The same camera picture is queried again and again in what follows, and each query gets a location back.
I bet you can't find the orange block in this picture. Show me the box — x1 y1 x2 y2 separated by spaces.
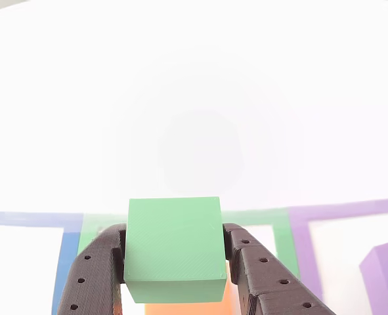
143 261 241 315

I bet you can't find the green block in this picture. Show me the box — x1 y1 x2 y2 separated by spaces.
123 196 228 305

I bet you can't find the blue tape square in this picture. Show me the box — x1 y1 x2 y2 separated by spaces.
0 211 85 315

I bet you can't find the green tape square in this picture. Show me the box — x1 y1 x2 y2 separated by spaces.
77 209 301 283

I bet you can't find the purple tape square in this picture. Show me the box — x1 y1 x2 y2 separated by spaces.
287 198 388 301

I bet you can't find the purple block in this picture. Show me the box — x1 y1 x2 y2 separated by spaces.
359 238 388 315

